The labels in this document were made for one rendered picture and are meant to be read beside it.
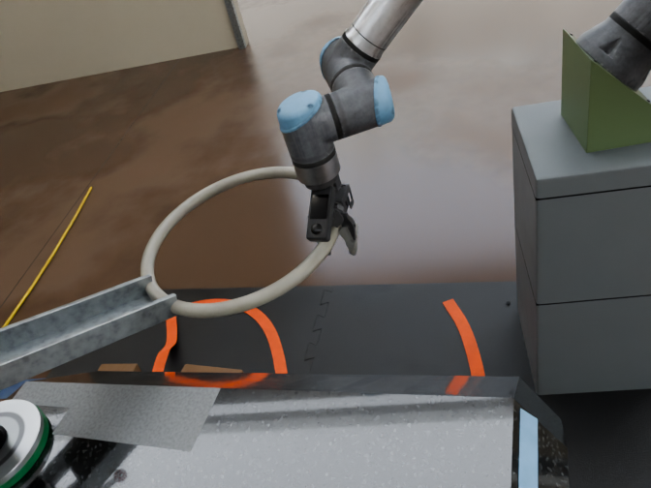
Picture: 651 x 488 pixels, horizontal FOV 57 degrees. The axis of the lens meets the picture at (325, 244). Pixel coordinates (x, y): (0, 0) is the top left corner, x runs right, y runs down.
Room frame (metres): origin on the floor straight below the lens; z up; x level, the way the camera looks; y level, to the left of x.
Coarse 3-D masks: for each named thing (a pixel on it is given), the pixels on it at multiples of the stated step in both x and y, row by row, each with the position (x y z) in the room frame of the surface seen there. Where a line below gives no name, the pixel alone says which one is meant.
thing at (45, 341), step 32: (128, 288) 1.05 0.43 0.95; (32, 320) 0.95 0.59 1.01; (64, 320) 0.97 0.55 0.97; (96, 320) 0.98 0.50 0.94; (128, 320) 0.93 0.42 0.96; (160, 320) 0.96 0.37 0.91; (0, 352) 0.90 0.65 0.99; (32, 352) 0.84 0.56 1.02; (64, 352) 0.86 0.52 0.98; (0, 384) 0.80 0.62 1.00
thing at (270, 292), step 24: (264, 168) 1.37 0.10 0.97; (288, 168) 1.33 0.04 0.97; (216, 192) 1.37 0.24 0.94; (168, 216) 1.31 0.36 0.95; (144, 264) 1.15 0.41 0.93; (312, 264) 0.97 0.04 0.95; (264, 288) 0.94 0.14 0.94; (288, 288) 0.93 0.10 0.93; (192, 312) 0.95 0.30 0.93; (216, 312) 0.92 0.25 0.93; (240, 312) 0.92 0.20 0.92
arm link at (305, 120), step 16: (304, 96) 1.07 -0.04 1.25; (320, 96) 1.06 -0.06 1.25; (288, 112) 1.04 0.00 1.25; (304, 112) 1.02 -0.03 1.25; (320, 112) 1.03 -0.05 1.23; (288, 128) 1.03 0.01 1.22; (304, 128) 1.02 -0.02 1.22; (320, 128) 1.02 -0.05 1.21; (288, 144) 1.05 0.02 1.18; (304, 144) 1.02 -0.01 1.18; (320, 144) 1.03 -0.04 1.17; (304, 160) 1.03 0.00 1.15; (320, 160) 1.02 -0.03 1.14
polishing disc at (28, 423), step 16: (16, 400) 0.90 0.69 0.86; (0, 416) 0.87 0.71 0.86; (16, 416) 0.85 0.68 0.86; (32, 416) 0.84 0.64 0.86; (16, 432) 0.81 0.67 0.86; (32, 432) 0.80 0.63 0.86; (16, 448) 0.77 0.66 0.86; (32, 448) 0.77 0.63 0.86; (0, 464) 0.75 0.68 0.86; (16, 464) 0.74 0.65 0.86; (0, 480) 0.71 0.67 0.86
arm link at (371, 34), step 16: (368, 0) 1.19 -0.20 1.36; (384, 0) 1.15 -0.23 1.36; (400, 0) 1.14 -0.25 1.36; (416, 0) 1.14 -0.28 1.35; (368, 16) 1.16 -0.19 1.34; (384, 16) 1.15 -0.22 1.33; (400, 16) 1.14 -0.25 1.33; (352, 32) 1.18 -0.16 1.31; (368, 32) 1.15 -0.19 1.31; (384, 32) 1.15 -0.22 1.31; (336, 48) 1.19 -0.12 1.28; (352, 48) 1.16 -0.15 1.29; (368, 48) 1.15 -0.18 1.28; (384, 48) 1.16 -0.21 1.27; (320, 64) 1.23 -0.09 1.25; (336, 64) 1.16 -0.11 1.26; (352, 64) 1.14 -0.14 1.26; (368, 64) 1.16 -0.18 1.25
